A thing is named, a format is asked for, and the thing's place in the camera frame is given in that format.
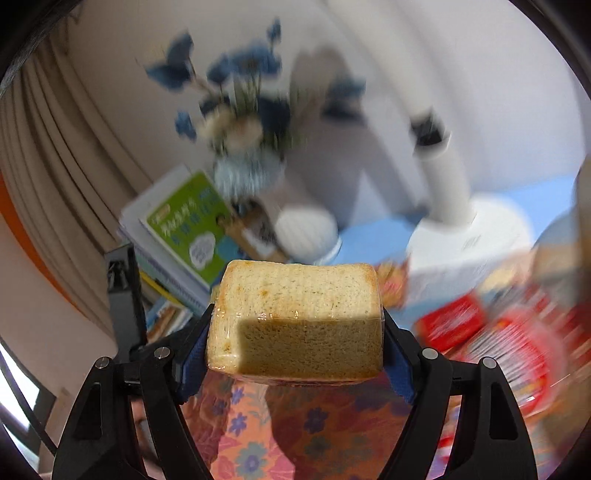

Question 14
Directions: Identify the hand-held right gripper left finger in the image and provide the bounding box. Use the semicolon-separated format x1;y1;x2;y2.
51;311;218;480

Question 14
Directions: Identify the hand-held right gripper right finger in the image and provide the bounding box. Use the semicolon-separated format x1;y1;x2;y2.
376;311;539;480

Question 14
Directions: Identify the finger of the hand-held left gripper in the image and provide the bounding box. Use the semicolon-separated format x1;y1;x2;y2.
105;244;148;365

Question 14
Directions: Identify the clear toast packet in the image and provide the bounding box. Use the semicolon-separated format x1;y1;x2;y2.
205;259;386;384

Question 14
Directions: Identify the red snack packet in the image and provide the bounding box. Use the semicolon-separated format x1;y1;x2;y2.
416;295;488;352

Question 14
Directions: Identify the stack of books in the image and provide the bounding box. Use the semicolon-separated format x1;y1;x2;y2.
115;164;241;344

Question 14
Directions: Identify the orange snack packet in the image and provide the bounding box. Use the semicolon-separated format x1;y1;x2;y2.
376;258;411;308

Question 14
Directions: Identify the green cover book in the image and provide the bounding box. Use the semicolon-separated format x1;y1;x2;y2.
141;171;241;287

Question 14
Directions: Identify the floral tablecloth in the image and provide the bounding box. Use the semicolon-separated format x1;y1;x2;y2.
180;360;555;480

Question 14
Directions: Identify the large red bread bag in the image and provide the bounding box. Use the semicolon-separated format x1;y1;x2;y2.
462;286;583;416

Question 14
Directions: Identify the beige curtain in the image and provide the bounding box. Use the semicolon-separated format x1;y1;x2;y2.
0;32;153;259

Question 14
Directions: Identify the white dome-shaped object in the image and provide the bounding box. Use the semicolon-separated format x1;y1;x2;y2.
274;205;342;264

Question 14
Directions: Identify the pale blue vase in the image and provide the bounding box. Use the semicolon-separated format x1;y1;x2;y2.
212;148;287;201

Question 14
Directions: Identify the white stand with round base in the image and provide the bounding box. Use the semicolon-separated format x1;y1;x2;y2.
406;104;536;305

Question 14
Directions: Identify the blue artificial flower bouquet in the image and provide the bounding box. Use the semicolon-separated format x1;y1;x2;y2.
136;18;370;153

